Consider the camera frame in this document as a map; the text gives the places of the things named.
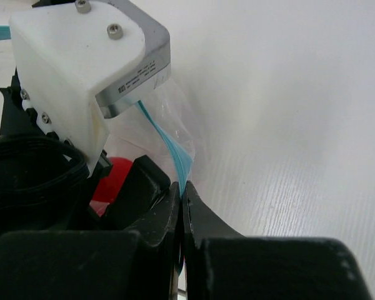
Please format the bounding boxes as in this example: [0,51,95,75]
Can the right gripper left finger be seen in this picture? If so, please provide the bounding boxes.
[0,183,181,299]

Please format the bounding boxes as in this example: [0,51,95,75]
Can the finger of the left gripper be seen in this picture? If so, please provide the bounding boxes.
[101,155,171,230]

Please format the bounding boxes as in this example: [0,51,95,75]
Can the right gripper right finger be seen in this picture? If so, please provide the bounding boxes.
[182,182,371,299]

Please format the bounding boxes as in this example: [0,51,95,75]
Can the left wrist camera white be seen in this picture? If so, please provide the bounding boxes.
[9,1,171,171]

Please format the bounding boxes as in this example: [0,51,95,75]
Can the clear zip top bag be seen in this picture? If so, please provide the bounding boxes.
[0,26,198,282]

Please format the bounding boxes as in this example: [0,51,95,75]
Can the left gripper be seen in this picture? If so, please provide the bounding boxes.
[0,74,113,236]

